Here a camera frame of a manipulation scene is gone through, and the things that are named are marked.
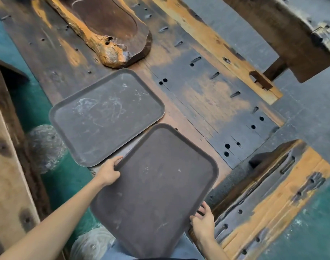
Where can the carved root wood tea tray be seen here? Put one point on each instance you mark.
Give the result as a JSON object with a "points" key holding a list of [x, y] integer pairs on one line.
{"points": [[105, 27]]}

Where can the grey stone table base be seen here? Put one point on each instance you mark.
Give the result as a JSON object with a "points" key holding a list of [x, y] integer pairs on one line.
{"points": [[90, 245], [47, 148]]}

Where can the person's left hand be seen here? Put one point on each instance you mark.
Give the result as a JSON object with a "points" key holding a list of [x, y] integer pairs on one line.
{"points": [[108, 172]]}

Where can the person's left thumb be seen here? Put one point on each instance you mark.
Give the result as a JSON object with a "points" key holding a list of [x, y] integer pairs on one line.
{"points": [[116, 174]]}

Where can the person's right hand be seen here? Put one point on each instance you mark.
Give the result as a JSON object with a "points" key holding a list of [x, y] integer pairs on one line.
{"points": [[204, 224]]}

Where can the person's right forearm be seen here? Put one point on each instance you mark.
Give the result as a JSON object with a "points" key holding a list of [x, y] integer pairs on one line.
{"points": [[212, 248]]}

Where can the scuffed grey rectangular serving tray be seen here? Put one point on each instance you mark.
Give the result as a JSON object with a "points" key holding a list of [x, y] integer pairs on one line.
{"points": [[105, 116]]}

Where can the weathered wooden bench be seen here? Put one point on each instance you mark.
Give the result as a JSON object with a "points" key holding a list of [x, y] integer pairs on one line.
{"points": [[289, 32], [273, 203], [8, 165]]}

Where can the person's blue jeans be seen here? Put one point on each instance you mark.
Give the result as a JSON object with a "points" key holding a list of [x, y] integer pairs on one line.
{"points": [[178, 250]]}

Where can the person's left forearm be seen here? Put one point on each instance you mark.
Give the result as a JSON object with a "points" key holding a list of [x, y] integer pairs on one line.
{"points": [[54, 224]]}

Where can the person's right thumb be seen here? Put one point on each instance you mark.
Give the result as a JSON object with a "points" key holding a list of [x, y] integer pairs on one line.
{"points": [[195, 218]]}

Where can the dark brown rectangular serving tray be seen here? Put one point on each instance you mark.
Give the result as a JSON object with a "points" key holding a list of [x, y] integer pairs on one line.
{"points": [[156, 186]]}

